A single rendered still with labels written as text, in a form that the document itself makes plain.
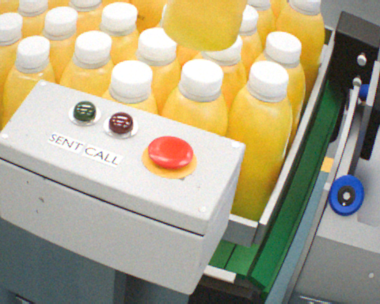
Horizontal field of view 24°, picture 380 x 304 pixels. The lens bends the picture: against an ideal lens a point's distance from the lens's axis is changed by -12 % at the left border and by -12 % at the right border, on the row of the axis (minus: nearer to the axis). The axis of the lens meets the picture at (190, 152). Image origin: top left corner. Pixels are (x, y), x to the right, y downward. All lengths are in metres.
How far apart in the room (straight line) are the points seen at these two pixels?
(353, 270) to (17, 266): 0.40
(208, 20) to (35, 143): 0.18
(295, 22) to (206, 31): 0.35
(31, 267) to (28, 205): 0.26
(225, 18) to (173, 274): 0.22
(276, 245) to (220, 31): 0.32
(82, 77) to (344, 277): 0.37
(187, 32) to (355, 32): 0.48
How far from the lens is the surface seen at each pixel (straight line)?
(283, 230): 1.05
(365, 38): 1.22
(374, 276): 1.06
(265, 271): 1.01
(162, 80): 0.97
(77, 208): 0.80
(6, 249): 1.09
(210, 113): 0.94
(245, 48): 1.04
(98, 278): 0.90
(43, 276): 1.08
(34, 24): 1.05
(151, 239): 0.79
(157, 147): 0.79
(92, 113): 0.82
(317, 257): 1.05
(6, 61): 1.00
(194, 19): 0.78
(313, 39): 1.13
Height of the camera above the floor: 1.62
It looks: 40 degrees down
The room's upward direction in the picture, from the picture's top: 10 degrees clockwise
